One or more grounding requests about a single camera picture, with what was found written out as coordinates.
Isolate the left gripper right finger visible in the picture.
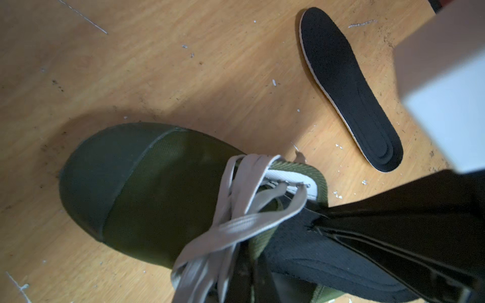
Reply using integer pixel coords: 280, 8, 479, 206
253, 253, 281, 303

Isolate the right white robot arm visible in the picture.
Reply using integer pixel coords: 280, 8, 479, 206
315, 1, 484, 302

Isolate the green shoe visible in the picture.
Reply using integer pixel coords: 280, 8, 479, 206
59, 122, 347, 302

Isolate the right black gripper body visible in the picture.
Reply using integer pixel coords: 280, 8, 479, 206
313, 170, 484, 302

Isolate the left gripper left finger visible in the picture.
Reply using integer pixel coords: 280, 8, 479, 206
225, 242, 252, 303

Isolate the black insole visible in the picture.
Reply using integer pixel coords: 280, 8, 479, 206
299, 8, 404, 172
263, 209, 418, 302

